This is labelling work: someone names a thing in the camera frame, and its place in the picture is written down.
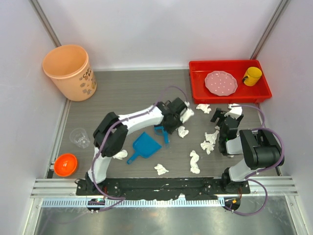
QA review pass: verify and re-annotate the orange plastic bowl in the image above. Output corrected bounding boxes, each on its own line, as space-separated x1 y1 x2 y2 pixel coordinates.
53 153 78 177

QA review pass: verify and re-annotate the blue plastic dustpan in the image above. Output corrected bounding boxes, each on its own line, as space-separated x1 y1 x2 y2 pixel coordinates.
127 132 162 165

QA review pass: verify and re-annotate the clear plastic cup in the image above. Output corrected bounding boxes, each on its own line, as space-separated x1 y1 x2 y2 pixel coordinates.
69 128 90 148

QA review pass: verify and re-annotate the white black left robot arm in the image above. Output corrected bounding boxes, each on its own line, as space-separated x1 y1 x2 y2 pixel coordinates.
85 98 194 195

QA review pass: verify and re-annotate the blue hand brush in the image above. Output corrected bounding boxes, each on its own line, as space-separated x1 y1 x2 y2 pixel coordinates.
154 125 169 144

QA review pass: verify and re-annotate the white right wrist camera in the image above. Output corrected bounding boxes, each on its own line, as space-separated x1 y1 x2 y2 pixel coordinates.
225 104 243 119

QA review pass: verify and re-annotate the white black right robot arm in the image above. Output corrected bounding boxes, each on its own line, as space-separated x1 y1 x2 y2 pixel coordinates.
210 105 285 194

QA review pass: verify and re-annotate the pink dotted plate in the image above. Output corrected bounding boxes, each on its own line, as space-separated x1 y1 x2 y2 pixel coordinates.
204 71 238 96

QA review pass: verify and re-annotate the long paper scrap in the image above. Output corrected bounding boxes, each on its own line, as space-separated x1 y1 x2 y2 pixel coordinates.
190 150 200 174

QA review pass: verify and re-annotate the peach plastic waste bin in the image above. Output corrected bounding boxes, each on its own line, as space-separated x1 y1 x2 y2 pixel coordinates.
42 45 97 101

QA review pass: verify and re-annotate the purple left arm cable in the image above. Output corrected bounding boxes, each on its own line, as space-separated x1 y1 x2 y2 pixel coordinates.
88 85 189 212

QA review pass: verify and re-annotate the yellow mug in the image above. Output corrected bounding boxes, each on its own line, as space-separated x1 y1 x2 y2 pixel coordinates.
243 67 263 87

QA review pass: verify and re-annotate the red plastic tray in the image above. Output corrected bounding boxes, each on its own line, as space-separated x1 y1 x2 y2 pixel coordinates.
189 60 272 104

